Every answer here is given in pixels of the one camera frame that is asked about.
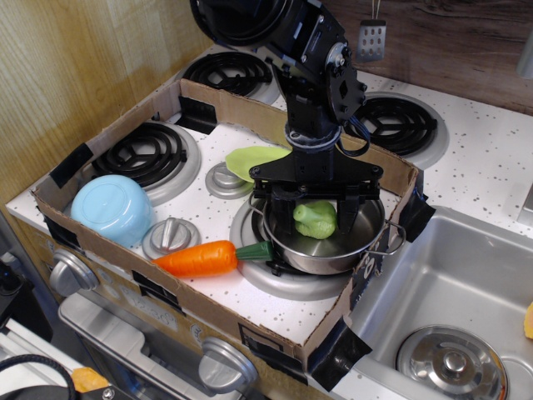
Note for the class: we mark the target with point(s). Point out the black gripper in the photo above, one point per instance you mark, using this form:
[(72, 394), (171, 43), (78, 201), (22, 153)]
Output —
[(325, 175)]

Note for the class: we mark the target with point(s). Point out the green toy broccoli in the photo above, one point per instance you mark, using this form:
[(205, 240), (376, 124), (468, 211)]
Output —
[(315, 219)]

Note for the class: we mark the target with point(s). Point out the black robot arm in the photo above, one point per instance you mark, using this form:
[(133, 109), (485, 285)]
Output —
[(311, 62)]

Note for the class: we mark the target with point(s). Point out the stainless steel pan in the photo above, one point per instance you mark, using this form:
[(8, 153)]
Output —
[(372, 233)]

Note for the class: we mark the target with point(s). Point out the front right burner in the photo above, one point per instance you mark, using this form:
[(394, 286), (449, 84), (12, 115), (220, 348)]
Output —
[(276, 277)]

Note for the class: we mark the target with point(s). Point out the green plastic plate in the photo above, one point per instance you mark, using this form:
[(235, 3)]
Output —
[(241, 160)]

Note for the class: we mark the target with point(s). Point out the silver knob middle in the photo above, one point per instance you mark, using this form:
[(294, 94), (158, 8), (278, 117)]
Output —
[(224, 184)]

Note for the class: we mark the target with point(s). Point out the silver knob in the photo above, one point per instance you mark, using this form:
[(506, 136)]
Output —
[(169, 236), (224, 184)]

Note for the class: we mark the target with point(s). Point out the orange toy carrot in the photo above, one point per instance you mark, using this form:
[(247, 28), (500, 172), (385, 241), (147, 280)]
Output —
[(212, 258)]

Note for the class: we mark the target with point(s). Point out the back right black burner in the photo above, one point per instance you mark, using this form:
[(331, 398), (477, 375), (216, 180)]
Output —
[(406, 126)]

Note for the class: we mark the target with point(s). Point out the black burner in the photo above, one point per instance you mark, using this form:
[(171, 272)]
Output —
[(406, 126), (239, 73), (162, 158)]

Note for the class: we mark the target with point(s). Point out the silver knob front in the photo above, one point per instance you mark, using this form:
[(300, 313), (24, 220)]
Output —
[(169, 236)]

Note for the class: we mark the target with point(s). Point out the cardboard fence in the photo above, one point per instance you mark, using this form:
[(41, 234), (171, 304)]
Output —
[(287, 339)]

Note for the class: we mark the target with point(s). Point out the back left black burner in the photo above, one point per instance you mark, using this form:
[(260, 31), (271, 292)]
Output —
[(239, 73)]

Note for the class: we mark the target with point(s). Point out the steel sink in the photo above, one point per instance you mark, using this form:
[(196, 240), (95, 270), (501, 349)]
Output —
[(460, 272)]

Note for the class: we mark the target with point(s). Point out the front left black burner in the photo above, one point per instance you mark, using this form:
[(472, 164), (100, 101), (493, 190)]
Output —
[(162, 158)]

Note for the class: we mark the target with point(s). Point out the right oven front knob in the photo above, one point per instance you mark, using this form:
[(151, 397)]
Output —
[(224, 369)]

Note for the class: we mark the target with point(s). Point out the oven knob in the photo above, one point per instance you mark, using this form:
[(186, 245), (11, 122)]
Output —
[(224, 369), (70, 274)]

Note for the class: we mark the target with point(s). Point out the hanging metal spatula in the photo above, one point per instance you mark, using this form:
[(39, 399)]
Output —
[(372, 37)]

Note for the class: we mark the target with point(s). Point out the steel pot lid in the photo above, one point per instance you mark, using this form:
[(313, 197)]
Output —
[(453, 362)]

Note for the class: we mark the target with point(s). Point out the light blue bowl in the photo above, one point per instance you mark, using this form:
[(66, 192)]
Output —
[(116, 207)]

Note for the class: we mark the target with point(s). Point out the orange object in sink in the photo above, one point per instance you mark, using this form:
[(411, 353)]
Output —
[(528, 322)]

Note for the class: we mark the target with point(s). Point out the left oven front knob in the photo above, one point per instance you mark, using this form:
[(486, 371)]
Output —
[(70, 274)]

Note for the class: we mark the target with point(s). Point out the silver faucet base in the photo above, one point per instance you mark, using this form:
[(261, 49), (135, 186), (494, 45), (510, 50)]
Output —
[(524, 67)]

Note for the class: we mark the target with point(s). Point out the orange object bottom left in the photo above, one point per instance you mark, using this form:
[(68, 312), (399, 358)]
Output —
[(86, 379)]

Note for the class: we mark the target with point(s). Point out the silver oven door handle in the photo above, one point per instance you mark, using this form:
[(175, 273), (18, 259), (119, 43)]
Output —
[(144, 361)]

